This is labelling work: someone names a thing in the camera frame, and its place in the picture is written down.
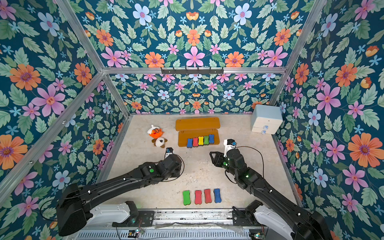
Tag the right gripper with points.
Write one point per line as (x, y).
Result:
(218, 159)

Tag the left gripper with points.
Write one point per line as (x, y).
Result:
(177, 167)

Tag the blue eraser top shelf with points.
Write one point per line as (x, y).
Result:
(217, 195)

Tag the blue eraser shelf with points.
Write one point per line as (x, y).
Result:
(211, 139)
(190, 143)
(217, 195)

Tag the green eraser top shelf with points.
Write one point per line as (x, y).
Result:
(186, 198)

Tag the green eraser shelf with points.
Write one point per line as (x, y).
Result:
(186, 198)
(206, 140)

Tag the red eraser top shelf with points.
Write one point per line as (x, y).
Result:
(198, 197)
(207, 195)

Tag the red eraser shelf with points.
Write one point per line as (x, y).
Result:
(207, 195)
(198, 197)
(195, 142)

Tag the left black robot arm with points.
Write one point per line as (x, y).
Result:
(74, 207)

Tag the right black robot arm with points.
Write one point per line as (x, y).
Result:
(271, 208)

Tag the blue eraser bottom shelf left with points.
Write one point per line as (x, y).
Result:
(190, 143)

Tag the blue eraser bottom shelf right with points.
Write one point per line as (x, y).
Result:
(211, 139)

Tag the red eraser bottom shelf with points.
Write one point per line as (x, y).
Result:
(195, 142)

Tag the green eraser bottom shelf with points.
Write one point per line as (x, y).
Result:
(206, 140)

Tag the yellow eraser bottom shelf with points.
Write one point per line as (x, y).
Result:
(201, 141)

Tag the wooden two-tier shelf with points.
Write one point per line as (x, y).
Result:
(197, 127)

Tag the brown white plush toy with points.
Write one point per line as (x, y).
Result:
(159, 142)

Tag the orange plush pouch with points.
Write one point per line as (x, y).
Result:
(155, 132)

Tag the light blue drawer cabinet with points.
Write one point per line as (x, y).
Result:
(266, 119)

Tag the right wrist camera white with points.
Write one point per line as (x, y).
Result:
(229, 144)

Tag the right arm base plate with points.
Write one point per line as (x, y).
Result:
(244, 218)

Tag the aluminium front rail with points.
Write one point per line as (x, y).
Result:
(169, 224)

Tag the black wall hook rack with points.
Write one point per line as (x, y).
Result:
(187, 71)

